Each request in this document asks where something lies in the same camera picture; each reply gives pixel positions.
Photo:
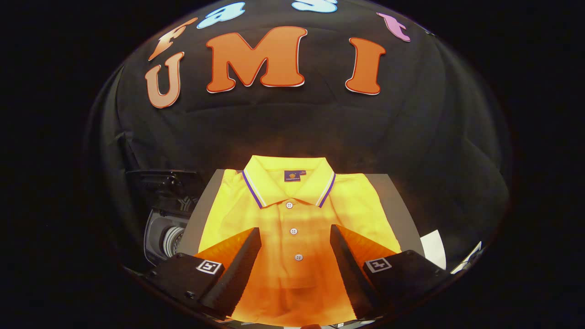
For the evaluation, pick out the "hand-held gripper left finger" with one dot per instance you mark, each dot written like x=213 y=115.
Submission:
x=235 y=278

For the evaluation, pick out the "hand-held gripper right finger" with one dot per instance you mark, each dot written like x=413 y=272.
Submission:
x=354 y=278

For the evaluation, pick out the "yellow polo shirt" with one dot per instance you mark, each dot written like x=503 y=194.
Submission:
x=228 y=214

